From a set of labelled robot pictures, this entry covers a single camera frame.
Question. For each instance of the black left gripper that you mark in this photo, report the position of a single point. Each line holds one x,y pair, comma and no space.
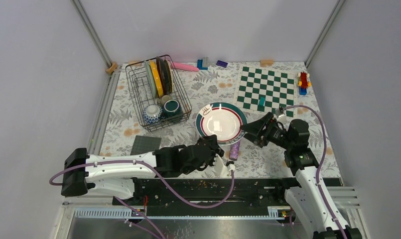
212,141

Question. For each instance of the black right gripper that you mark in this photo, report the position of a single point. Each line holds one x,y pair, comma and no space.
255,126

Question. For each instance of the white plate green red rim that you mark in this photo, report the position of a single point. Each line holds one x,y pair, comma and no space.
224,120

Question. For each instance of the yellow scalloped plate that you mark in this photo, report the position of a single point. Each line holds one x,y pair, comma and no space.
157,79

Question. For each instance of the light green flower plate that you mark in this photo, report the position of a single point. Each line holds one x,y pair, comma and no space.
150,79

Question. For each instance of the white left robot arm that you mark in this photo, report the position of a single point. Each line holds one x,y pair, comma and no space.
113,176

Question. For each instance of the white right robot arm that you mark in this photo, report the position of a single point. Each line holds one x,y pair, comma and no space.
309,196

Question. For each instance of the purple glitter microphone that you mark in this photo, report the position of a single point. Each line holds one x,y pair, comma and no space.
234,151

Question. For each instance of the teal block on chessboard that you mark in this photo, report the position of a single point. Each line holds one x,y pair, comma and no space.
261,102

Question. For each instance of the green white chessboard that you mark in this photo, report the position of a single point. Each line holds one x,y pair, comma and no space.
278,88

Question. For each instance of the dark green mug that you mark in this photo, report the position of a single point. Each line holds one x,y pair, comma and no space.
172,108

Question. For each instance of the floral tablecloth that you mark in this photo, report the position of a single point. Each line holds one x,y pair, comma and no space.
216,84

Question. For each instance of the cream ceramic cup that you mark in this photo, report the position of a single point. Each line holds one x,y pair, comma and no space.
164,99

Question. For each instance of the blue white patterned bowl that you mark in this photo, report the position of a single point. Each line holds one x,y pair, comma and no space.
152,114

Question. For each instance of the red yellow toy figure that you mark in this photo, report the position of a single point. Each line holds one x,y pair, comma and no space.
303,82

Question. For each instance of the grey studded baseplate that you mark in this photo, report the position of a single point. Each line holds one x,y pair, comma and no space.
144,144

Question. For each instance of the purple toy brick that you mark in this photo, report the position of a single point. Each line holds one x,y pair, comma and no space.
222,63

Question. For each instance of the blue toy brick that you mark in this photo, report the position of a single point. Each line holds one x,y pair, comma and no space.
201,64

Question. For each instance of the grey toy brick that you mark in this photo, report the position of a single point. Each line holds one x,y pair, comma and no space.
205,61

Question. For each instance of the pink plastic object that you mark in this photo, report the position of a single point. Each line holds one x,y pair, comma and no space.
184,67

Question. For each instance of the brown rimmed beige plate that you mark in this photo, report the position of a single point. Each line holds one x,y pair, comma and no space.
163,75

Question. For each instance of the wooden corner block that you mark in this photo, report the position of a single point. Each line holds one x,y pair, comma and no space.
112,68

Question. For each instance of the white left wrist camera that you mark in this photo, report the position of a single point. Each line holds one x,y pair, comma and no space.
224,168

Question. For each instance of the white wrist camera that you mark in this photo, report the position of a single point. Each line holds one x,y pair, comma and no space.
279,113
224,168

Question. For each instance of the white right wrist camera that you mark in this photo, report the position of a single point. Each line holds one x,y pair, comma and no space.
279,113

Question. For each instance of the black wire dish rack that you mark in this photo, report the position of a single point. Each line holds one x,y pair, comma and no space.
142,97

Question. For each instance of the right aluminium frame post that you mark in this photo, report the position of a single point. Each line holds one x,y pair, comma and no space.
322,35

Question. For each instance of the aluminium frame rail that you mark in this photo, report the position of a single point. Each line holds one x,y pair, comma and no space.
92,32

